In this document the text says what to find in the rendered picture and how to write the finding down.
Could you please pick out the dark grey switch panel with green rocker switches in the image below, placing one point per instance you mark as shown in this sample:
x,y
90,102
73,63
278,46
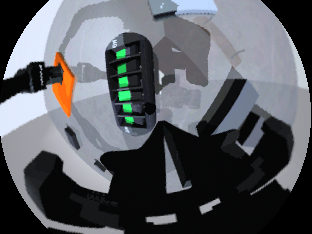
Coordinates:
x,y
129,60

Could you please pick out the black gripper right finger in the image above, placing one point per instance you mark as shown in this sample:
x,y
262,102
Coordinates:
x,y
187,149

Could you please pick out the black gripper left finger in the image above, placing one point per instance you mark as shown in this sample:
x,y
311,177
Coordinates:
x,y
150,157

